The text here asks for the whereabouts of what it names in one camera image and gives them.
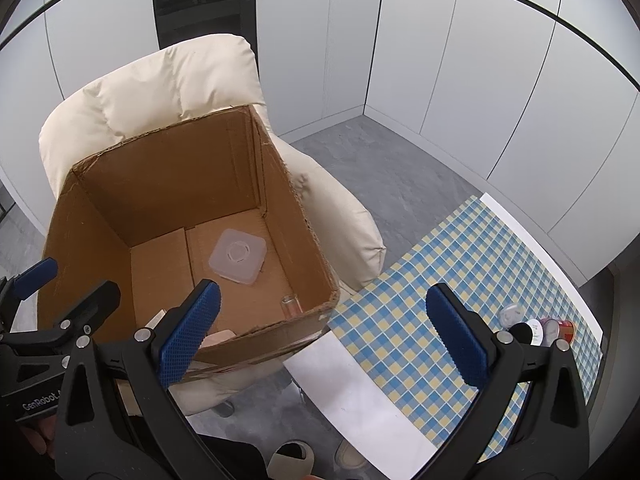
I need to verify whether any cream padded armchair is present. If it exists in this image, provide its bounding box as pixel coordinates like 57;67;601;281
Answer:
39;34;387;417

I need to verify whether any person's left hand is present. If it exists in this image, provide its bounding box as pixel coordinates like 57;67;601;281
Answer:
20;410;57;460

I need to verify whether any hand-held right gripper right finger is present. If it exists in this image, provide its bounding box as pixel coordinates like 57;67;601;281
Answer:
425;282;591;480

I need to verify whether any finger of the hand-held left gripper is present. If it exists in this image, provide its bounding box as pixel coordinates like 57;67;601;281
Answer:
0;257;59;334
0;281;122;354

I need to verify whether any clear bottle with pink cap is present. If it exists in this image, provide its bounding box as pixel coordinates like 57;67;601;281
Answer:
280;294;304;321

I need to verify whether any black glass cabinet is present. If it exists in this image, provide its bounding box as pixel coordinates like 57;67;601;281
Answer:
151;0;258;73

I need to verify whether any small clear oval case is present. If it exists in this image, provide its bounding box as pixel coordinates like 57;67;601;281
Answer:
498;304;526;330

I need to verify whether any beige slipper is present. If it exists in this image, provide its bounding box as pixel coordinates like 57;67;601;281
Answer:
334;437;368;471
267;440;316;480

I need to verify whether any brown cardboard box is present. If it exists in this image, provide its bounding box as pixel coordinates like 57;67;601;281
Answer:
37;104;342;376

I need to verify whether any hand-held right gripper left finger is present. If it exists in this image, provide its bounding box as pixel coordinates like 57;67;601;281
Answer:
54;278;223;480

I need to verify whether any translucent square container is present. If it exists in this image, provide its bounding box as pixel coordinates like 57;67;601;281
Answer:
209;228;267;286

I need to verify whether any small black and white item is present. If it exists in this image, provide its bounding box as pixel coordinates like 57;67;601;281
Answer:
510;319;543;347

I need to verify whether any blue yellow checkered tablecloth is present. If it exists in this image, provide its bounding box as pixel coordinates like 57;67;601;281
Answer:
330;195;603;463

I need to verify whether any white wardrobe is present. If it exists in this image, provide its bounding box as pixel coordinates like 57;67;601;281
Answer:
0;0;640;286

